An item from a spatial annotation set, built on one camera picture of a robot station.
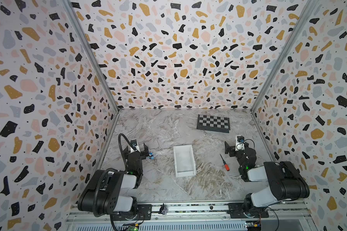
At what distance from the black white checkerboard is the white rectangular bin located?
0.24 metres

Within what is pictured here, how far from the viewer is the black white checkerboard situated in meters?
1.09

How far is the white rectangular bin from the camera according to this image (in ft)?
2.80
